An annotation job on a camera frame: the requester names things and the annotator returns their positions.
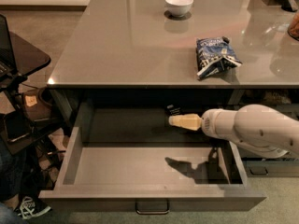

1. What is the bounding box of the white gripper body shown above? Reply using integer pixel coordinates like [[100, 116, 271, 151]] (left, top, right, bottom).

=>
[[202, 109, 231, 139]]

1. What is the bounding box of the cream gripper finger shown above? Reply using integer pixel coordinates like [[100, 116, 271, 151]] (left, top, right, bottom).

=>
[[168, 114, 202, 131]]

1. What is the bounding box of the black rxbar chocolate wrapper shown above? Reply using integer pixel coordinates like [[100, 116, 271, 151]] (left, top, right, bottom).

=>
[[166, 105, 182, 116]]

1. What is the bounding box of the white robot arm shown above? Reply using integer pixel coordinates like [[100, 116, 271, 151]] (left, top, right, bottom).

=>
[[168, 105, 299, 159]]

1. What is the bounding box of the grey lower right drawer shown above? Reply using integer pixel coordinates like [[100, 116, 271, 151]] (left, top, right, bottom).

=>
[[243, 161, 299, 177]]

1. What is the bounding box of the open grey top drawer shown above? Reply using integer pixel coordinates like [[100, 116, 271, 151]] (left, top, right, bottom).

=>
[[40, 102, 266, 212]]

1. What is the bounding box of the brown object at counter edge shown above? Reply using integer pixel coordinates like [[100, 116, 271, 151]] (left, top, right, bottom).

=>
[[288, 13, 299, 40]]

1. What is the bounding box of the blue chip bag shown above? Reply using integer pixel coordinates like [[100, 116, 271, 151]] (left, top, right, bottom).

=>
[[196, 36, 242, 80]]

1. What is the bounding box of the white ceramic bowl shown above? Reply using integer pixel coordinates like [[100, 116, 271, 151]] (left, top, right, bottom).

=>
[[165, 0, 193, 17]]

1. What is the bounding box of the person's blue jeans leg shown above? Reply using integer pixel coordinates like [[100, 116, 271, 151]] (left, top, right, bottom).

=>
[[0, 140, 27, 224]]

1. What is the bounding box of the black and white sneaker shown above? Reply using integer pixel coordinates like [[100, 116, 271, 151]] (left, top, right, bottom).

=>
[[15, 196, 51, 220]]

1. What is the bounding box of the black laptop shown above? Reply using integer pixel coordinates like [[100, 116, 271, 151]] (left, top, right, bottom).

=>
[[0, 15, 17, 80]]

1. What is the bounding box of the metal drawer handle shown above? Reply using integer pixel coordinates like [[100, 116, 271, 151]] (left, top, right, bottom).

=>
[[135, 201, 170, 216]]

